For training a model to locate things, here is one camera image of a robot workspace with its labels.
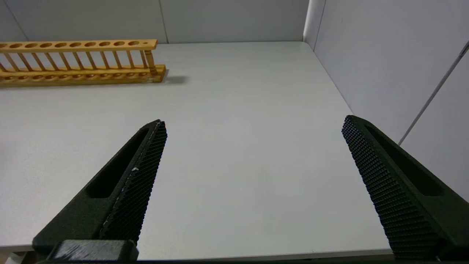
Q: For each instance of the wooden test tube rack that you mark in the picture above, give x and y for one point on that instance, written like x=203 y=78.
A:
x=73 y=75

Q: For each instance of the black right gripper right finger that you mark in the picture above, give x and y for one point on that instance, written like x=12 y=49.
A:
x=395 y=190

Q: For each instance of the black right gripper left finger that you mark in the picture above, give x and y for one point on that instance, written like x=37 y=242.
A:
x=139 y=183

